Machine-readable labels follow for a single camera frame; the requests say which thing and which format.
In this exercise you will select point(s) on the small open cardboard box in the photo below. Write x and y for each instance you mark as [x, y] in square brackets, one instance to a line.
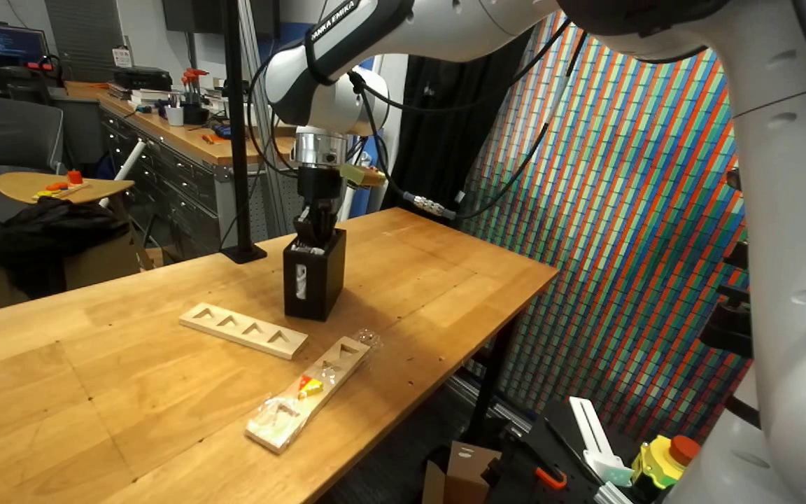
[459, 475]

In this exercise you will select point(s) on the plain wooden triangle puzzle board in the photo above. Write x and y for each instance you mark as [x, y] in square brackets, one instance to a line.
[244, 329]

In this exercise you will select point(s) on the white metal bracket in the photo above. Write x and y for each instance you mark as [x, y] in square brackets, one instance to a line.
[598, 438]

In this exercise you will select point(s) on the black box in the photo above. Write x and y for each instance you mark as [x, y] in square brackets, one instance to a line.
[311, 281]

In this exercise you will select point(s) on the yellow red triangle puzzle piece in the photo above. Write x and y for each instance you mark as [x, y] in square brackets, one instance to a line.
[308, 384]

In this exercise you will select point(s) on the black bag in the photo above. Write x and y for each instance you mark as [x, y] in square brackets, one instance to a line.
[39, 242]

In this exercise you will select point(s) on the plastic-wrapped wooden triangle puzzle board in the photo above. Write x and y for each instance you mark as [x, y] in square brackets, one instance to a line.
[314, 393]

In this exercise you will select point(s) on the round wooden stool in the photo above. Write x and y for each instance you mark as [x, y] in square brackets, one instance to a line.
[49, 188]

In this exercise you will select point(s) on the black office chair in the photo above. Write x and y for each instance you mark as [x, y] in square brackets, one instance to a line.
[6, 141]

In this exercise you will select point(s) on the multicoloured woven screen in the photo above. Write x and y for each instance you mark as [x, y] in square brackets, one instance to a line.
[609, 234]

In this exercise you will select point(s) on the wooden workbench with drawers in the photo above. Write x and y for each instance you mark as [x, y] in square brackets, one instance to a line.
[181, 168]

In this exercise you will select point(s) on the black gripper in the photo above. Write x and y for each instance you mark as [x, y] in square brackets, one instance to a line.
[321, 192]

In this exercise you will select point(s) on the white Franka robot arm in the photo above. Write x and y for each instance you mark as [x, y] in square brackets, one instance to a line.
[785, 185]

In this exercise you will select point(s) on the small orange object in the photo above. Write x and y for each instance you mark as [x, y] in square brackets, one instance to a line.
[73, 176]

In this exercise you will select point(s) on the black vertical pole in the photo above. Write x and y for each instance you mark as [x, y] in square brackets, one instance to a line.
[237, 130]

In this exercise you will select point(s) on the yellow red emergency stop button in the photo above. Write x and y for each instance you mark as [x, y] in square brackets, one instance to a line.
[665, 459]

